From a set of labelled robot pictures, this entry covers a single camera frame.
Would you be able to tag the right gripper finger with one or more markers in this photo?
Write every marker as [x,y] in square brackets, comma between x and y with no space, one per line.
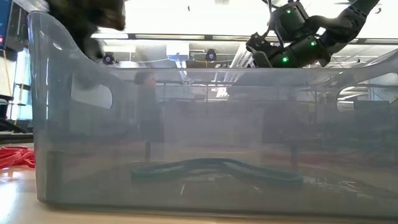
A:
[262,60]

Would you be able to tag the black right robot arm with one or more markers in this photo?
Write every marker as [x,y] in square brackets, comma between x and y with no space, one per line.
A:
[342,21]

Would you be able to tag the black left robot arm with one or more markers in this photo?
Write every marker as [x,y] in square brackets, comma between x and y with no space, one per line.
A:
[87,12]

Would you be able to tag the white hanging box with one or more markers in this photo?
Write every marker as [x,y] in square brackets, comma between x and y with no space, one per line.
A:
[178,51]

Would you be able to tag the grey translucent plastic basket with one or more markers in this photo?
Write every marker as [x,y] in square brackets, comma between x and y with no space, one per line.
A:
[217,140]

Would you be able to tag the black round hanging camera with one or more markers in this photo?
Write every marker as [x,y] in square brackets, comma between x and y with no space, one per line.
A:
[108,58]
[211,55]

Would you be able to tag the black aluminium frame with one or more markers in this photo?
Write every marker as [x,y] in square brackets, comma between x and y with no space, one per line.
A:
[15,138]

